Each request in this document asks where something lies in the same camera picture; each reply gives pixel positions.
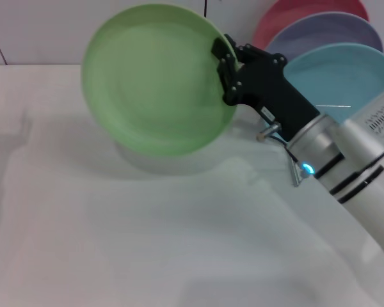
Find light blue round plate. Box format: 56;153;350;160
283;43;384;125

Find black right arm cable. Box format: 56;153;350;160
257;122;308;180

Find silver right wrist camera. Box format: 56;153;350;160
340;84;384;168

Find green round plate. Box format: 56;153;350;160
82;3;236;157

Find purple round plate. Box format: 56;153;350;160
264;12;384;58

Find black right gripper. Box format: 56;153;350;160
211;33;321;141

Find red round plate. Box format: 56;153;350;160
252;0;371;49

